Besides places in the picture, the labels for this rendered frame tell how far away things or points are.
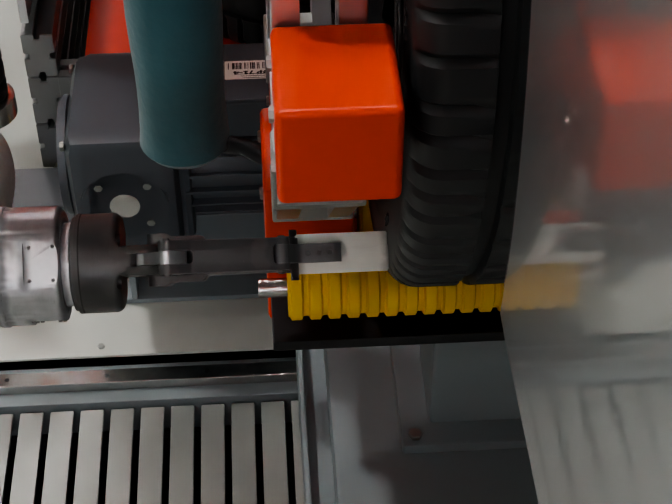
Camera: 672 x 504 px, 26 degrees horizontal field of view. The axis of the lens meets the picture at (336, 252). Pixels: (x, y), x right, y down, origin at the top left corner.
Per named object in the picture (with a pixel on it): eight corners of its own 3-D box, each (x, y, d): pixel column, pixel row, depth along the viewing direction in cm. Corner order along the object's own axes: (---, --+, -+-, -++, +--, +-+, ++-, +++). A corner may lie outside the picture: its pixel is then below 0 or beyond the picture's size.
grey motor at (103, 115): (425, 337, 180) (438, 112, 156) (84, 353, 178) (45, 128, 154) (410, 238, 194) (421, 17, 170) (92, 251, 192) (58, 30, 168)
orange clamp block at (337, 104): (389, 110, 94) (403, 202, 88) (268, 115, 94) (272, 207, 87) (392, 19, 89) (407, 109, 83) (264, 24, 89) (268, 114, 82)
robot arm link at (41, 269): (-15, 329, 104) (69, 325, 105) (-19, 203, 105) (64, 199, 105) (8, 327, 114) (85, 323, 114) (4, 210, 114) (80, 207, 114)
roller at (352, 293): (599, 320, 127) (608, 272, 123) (260, 336, 125) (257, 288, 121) (587, 274, 131) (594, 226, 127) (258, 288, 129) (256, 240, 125)
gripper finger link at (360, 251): (294, 234, 110) (294, 234, 109) (386, 231, 111) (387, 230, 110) (296, 274, 110) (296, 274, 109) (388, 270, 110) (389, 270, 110)
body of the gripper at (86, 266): (80, 313, 113) (200, 308, 114) (65, 314, 105) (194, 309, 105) (77, 217, 114) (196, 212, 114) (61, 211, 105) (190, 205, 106)
